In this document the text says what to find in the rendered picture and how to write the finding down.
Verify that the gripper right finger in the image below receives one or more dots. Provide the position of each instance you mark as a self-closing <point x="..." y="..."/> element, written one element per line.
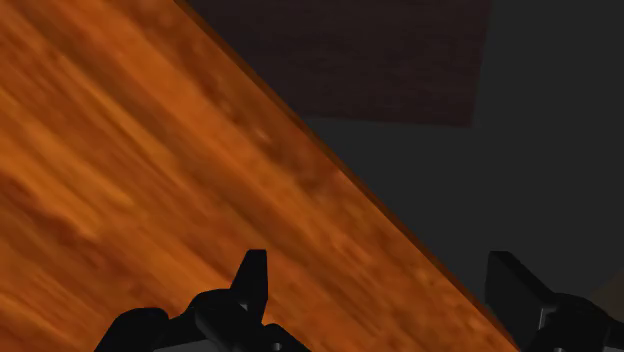
<point x="560" y="317"/>

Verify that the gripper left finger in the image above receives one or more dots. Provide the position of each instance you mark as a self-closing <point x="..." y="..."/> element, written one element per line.
<point x="222" y="312"/>

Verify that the dark red rug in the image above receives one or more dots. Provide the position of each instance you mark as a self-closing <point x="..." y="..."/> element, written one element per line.
<point x="360" y="58"/>

